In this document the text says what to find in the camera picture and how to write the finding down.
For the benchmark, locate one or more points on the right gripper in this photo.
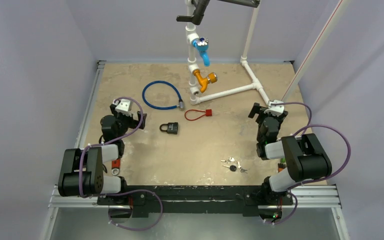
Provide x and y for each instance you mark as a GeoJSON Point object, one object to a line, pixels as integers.
{"type": "Point", "coordinates": [263, 114]}

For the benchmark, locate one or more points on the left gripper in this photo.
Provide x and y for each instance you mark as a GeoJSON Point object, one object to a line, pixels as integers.
{"type": "Point", "coordinates": [133, 123]}

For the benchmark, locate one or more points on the blue cable lock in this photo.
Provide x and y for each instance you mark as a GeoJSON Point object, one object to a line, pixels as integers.
{"type": "Point", "coordinates": [159, 101]}

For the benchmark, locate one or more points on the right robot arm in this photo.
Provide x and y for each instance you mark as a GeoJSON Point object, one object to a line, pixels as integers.
{"type": "Point", "coordinates": [304, 156]}

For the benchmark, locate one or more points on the key bunch with black fob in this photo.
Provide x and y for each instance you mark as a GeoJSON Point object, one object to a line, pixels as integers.
{"type": "Point", "coordinates": [233, 165]}

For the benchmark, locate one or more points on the black padlock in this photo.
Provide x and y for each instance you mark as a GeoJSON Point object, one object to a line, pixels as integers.
{"type": "Point", "coordinates": [170, 128]}

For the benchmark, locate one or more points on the orange faucet valve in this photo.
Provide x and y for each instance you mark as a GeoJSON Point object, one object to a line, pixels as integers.
{"type": "Point", "coordinates": [204, 81]}

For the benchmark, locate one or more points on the orange tool at right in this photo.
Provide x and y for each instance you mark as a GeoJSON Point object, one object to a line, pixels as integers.
{"type": "Point", "coordinates": [281, 165]}

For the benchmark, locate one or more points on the blue faucet valve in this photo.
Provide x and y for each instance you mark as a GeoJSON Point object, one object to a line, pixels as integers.
{"type": "Point", "coordinates": [202, 44]}

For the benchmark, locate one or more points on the white diagonal pole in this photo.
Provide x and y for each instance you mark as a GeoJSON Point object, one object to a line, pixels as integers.
{"type": "Point", "coordinates": [323, 35]}

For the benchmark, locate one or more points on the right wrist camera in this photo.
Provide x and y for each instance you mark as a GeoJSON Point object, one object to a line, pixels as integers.
{"type": "Point", "coordinates": [275, 107]}

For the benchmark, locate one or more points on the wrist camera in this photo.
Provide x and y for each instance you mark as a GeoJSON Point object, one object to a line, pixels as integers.
{"type": "Point", "coordinates": [123, 106]}
{"type": "Point", "coordinates": [275, 107]}

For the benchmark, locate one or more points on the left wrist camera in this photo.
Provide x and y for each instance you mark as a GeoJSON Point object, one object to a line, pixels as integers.
{"type": "Point", "coordinates": [123, 106]}

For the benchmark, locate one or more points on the red handled adjustable wrench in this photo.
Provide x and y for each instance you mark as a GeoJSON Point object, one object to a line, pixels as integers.
{"type": "Point", "coordinates": [115, 167]}

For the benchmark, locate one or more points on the red cable seal lock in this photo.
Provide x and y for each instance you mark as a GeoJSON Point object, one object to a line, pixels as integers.
{"type": "Point", "coordinates": [195, 114]}

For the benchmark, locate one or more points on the white PVC pipe frame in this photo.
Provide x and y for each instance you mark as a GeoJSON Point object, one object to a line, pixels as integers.
{"type": "Point", "coordinates": [239, 85]}

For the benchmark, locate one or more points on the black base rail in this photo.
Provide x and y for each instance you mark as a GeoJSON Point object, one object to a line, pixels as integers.
{"type": "Point", "coordinates": [246, 200]}

